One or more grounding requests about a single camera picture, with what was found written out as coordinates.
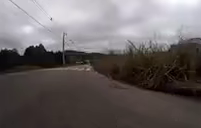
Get utility pole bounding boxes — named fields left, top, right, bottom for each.
left=61, top=31, right=68, bottom=66

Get grey asphalt road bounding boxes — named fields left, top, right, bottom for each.
left=0, top=64, right=201, bottom=128

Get row of dark trees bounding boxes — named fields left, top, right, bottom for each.
left=0, top=39, right=64, bottom=72

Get overhead wires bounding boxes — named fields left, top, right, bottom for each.
left=8, top=0, right=79, bottom=48

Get dry tall grass verge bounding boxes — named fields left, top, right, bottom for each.
left=91, top=31, right=201, bottom=98

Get pale building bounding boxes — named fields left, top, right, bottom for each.
left=170, top=37, right=201, bottom=61

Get grass strip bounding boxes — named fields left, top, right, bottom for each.
left=0, top=63, right=69, bottom=76

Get dark hill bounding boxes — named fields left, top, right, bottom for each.
left=64, top=49, right=122, bottom=64

